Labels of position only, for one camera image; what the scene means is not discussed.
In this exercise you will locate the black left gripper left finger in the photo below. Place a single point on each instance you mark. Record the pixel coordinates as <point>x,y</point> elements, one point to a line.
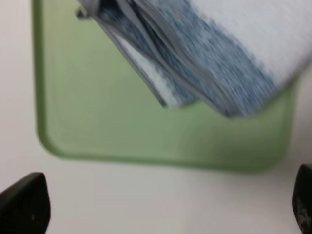
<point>25,206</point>

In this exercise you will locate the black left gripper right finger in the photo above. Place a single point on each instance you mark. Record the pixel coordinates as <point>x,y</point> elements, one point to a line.
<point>302,198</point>

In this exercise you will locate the blue white striped towel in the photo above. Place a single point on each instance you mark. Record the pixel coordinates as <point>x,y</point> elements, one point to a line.
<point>234,55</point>

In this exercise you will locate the green plastic tray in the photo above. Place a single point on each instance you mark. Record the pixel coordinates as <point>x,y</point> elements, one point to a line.
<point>91,105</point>

